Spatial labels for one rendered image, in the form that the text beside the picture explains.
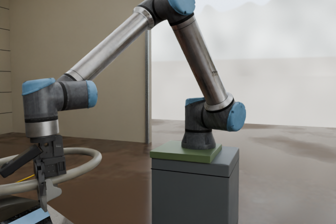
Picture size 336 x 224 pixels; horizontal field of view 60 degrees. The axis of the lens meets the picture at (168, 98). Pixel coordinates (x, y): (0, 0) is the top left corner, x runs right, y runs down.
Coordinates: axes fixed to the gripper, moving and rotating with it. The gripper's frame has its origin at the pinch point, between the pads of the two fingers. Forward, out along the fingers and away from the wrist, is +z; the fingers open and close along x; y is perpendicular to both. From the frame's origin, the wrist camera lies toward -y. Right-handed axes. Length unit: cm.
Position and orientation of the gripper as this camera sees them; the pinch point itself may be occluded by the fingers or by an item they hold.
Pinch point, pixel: (41, 205)
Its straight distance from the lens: 98.2
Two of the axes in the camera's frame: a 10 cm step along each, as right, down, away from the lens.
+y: 8.6, -0.8, 5.0
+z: 0.7, 10.0, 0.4
